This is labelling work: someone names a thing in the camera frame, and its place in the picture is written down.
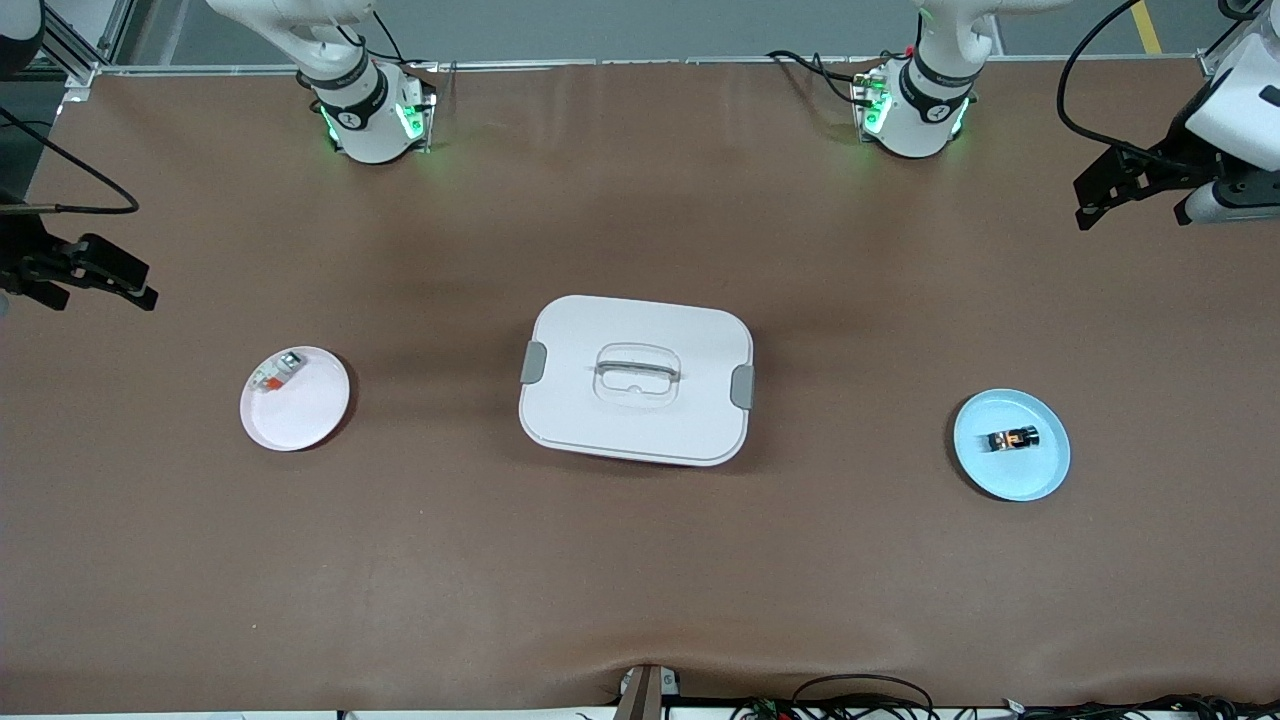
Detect black base power cable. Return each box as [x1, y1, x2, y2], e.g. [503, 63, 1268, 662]
[765, 48, 866, 106]
[370, 5, 413, 69]

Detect pink round plate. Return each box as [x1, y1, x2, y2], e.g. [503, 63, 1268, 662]
[240, 346, 352, 452]

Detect light blue round plate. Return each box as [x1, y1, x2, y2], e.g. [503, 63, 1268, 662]
[952, 388, 1072, 503]

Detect brown table clamp post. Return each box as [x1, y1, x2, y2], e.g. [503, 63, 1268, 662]
[612, 663, 663, 720]

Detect aluminium frame profile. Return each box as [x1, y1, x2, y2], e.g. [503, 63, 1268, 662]
[40, 0, 136, 93]
[1197, 0, 1261, 79]

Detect black looped cable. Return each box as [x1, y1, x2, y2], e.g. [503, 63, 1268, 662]
[790, 674, 938, 720]

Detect black cable bundle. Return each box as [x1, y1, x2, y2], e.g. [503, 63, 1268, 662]
[730, 693, 1280, 720]

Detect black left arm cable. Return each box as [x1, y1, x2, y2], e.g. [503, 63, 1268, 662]
[1057, 0, 1201, 166]

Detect white lidded box grey latches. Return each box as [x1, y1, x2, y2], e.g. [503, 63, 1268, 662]
[518, 294, 756, 468]

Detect small white orange item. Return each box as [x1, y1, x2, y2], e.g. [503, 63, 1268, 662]
[250, 350, 306, 395]

